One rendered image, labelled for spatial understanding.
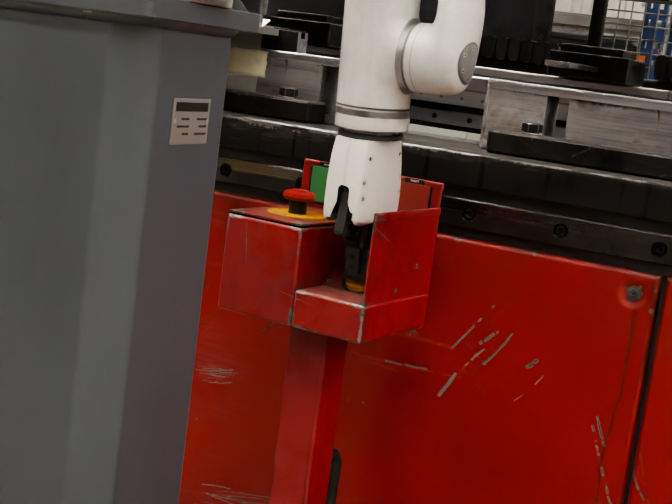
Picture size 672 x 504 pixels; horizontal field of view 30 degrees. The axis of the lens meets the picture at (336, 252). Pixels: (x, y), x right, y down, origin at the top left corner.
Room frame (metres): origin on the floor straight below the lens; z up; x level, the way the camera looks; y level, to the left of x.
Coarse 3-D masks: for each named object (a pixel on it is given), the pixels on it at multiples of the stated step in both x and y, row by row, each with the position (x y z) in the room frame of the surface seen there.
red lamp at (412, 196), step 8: (408, 184) 1.52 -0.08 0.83; (416, 184) 1.52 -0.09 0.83; (400, 192) 1.53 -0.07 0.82; (408, 192) 1.52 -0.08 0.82; (416, 192) 1.52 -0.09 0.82; (424, 192) 1.51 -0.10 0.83; (400, 200) 1.53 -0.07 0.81; (408, 200) 1.52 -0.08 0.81; (416, 200) 1.51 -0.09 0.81; (424, 200) 1.51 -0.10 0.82; (400, 208) 1.52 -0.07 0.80; (408, 208) 1.52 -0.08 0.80; (416, 208) 1.51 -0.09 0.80; (424, 208) 1.51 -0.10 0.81
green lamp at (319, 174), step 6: (318, 168) 1.59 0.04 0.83; (324, 168) 1.58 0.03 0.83; (312, 174) 1.59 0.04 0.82; (318, 174) 1.59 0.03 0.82; (324, 174) 1.58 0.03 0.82; (312, 180) 1.59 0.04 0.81; (318, 180) 1.59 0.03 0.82; (324, 180) 1.58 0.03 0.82; (312, 186) 1.59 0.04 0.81; (318, 186) 1.59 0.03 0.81; (324, 186) 1.58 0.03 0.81; (318, 192) 1.58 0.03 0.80; (324, 192) 1.58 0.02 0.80; (318, 198) 1.58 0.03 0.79; (324, 198) 1.58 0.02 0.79
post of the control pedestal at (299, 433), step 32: (288, 352) 1.48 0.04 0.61; (320, 352) 1.45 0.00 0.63; (288, 384) 1.47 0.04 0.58; (320, 384) 1.45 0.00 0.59; (288, 416) 1.47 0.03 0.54; (320, 416) 1.46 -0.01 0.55; (288, 448) 1.47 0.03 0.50; (320, 448) 1.47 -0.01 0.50; (288, 480) 1.46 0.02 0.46; (320, 480) 1.47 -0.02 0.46
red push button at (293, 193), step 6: (288, 192) 1.49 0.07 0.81; (294, 192) 1.49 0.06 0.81; (300, 192) 1.49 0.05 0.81; (306, 192) 1.49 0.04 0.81; (312, 192) 1.50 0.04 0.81; (288, 198) 1.49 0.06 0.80; (294, 198) 1.48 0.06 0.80; (300, 198) 1.48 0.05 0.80; (306, 198) 1.48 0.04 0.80; (312, 198) 1.49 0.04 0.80; (294, 204) 1.49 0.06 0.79; (300, 204) 1.49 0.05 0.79; (306, 204) 1.50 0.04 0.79; (288, 210) 1.50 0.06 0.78; (294, 210) 1.49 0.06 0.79; (300, 210) 1.49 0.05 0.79; (306, 210) 1.50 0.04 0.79
